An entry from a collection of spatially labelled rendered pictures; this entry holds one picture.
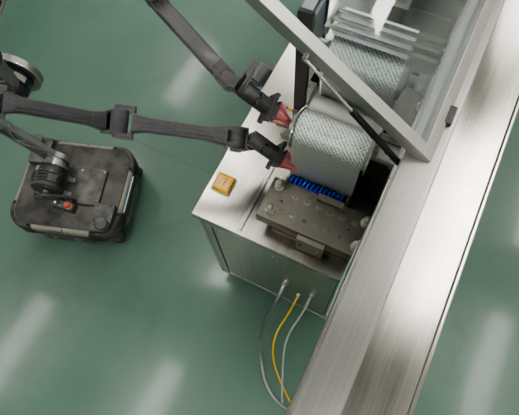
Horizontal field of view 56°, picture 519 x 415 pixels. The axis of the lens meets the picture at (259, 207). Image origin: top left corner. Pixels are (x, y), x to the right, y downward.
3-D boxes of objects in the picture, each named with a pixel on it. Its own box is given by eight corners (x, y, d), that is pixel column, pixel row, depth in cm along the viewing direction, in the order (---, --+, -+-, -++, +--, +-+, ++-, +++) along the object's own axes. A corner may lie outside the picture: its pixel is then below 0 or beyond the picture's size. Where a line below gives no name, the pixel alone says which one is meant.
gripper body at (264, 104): (260, 125, 159) (242, 112, 155) (272, 99, 162) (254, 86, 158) (271, 121, 153) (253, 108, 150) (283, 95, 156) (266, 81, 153)
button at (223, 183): (220, 174, 191) (219, 170, 189) (236, 180, 190) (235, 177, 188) (212, 188, 189) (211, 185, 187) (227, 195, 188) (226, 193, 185)
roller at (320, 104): (316, 106, 176) (319, 86, 165) (383, 132, 171) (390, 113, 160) (302, 132, 172) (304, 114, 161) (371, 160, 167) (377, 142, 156)
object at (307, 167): (291, 173, 177) (292, 148, 160) (351, 198, 173) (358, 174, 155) (290, 174, 177) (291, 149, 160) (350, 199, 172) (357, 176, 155)
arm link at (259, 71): (223, 86, 158) (219, 78, 150) (242, 56, 158) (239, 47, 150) (254, 105, 157) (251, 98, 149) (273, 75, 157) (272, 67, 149)
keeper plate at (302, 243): (297, 243, 178) (298, 233, 168) (322, 254, 176) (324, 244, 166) (294, 249, 177) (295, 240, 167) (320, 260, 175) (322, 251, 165)
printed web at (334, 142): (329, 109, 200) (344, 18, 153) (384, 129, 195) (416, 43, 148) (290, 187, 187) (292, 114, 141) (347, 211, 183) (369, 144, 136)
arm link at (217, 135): (110, 136, 153) (114, 102, 153) (112, 137, 159) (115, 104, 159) (243, 154, 163) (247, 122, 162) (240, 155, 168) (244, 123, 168)
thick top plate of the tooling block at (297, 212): (275, 183, 181) (275, 176, 175) (376, 226, 173) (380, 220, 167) (256, 219, 176) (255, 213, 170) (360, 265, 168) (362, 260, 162)
